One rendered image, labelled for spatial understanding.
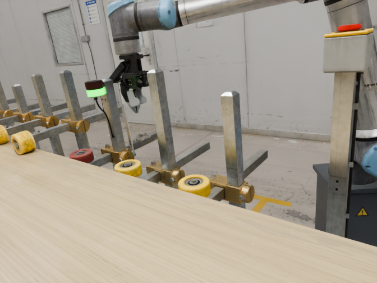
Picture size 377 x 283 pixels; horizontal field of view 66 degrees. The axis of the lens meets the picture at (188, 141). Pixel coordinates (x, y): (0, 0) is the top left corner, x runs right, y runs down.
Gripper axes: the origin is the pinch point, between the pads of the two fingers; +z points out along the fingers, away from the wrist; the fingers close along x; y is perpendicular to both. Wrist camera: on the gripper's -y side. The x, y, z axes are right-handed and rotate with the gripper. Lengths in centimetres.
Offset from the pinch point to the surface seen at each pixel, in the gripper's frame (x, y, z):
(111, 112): -9.3, -1.9, -1.2
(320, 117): 252, 3, 74
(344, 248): -28, 77, 11
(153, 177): -13.3, 18.8, 18.4
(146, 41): 240, -231, -25
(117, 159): -10.3, -2.8, 17.0
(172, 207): -32, 44, 11
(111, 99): -8.1, -1.9, -5.9
